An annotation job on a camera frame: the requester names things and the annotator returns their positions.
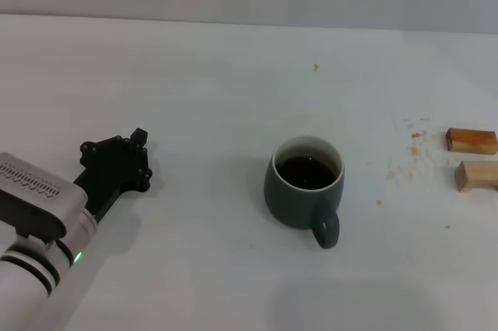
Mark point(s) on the light wooden block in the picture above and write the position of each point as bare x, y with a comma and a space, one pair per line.
472, 177

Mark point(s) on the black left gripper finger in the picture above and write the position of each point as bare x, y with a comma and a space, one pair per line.
107, 153
142, 177

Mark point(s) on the grey ceramic cup with coffee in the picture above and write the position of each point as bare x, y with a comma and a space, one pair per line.
295, 202

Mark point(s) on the dark stained wooden block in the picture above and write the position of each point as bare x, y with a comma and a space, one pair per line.
467, 141

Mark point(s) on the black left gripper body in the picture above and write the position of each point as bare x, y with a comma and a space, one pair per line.
99, 191

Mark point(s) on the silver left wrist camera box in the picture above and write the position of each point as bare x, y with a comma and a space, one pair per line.
35, 194

